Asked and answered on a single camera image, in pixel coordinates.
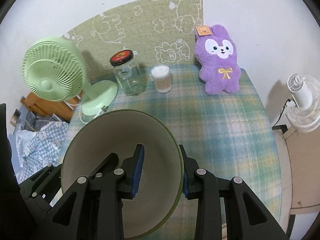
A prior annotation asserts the large floral ceramic bowl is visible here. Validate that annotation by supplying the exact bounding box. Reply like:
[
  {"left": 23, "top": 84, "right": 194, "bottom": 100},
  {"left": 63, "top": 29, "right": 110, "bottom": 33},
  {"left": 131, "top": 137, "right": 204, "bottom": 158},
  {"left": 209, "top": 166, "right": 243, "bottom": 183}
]
[{"left": 61, "top": 109, "right": 184, "bottom": 239}]

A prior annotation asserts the blue checked bedding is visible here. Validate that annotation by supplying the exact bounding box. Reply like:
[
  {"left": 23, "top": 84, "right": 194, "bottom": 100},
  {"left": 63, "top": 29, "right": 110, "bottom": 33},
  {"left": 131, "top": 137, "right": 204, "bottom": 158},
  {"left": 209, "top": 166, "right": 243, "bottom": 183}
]
[{"left": 9, "top": 106, "right": 69, "bottom": 184}]

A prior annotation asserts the plaid tablecloth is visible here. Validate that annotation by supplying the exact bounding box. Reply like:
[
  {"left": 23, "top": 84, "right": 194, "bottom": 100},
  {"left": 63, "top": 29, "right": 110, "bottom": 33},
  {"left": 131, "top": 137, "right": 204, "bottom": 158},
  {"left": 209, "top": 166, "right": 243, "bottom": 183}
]
[{"left": 56, "top": 64, "right": 282, "bottom": 240}]

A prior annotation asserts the beige cabinet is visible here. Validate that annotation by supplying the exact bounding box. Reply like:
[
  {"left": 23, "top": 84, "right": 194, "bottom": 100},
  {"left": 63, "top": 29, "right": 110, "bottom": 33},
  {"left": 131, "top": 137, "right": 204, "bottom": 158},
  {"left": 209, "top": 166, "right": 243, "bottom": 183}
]
[{"left": 272, "top": 125, "right": 320, "bottom": 233}]

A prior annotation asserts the wooden chair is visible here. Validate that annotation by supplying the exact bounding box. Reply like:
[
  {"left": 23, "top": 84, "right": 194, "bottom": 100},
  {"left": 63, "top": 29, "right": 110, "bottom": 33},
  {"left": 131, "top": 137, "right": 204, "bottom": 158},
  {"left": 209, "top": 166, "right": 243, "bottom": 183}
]
[{"left": 20, "top": 92, "right": 82, "bottom": 122}]

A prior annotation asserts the white standing fan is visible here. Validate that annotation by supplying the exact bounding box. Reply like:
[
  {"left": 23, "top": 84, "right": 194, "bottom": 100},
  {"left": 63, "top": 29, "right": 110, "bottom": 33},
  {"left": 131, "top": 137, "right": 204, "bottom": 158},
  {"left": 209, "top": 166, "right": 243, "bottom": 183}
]
[{"left": 286, "top": 74, "right": 319, "bottom": 133}]

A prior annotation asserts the green desk fan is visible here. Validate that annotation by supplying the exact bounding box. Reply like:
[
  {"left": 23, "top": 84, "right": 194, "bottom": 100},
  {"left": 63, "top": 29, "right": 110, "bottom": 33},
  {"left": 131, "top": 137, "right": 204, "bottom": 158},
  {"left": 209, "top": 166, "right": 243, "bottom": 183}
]
[{"left": 22, "top": 37, "right": 118, "bottom": 116}]

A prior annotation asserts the glass jar black lid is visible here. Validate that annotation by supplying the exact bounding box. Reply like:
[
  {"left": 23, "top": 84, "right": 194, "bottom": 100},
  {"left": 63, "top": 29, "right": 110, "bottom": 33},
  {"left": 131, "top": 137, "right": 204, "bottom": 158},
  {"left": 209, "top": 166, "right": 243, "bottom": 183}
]
[{"left": 110, "top": 49, "right": 146, "bottom": 96}]

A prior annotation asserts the purple plush bunny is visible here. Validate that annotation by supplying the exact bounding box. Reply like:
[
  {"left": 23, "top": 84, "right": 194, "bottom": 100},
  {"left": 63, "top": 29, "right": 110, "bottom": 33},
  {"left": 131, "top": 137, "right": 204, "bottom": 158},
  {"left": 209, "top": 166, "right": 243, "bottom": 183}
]
[{"left": 194, "top": 24, "right": 241, "bottom": 95}]

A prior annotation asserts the cotton swab container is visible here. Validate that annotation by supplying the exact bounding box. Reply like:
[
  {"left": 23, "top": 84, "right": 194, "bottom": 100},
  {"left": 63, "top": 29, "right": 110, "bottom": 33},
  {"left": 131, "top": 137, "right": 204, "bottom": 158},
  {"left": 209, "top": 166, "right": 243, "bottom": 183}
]
[{"left": 150, "top": 65, "right": 172, "bottom": 93}]

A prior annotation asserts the green animal print mat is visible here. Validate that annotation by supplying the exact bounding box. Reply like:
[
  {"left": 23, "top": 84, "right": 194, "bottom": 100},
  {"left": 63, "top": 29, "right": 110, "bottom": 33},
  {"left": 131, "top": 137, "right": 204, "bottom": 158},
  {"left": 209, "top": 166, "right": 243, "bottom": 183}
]
[{"left": 63, "top": 0, "right": 203, "bottom": 81}]

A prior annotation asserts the white fan power cable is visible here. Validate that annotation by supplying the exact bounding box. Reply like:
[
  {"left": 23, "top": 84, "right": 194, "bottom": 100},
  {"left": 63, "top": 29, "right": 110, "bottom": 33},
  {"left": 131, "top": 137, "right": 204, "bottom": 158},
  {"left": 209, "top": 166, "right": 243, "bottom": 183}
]
[{"left": 64, "top": 100, "right": 108, "bottom": 124}]

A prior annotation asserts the black fan cable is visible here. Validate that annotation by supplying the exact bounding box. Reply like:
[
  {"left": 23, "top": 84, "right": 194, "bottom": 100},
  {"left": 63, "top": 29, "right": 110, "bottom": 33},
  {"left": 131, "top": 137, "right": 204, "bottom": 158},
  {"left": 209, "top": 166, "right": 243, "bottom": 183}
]
[{"left": 272, "top": 98, "right": 295, "bottom": 128}]

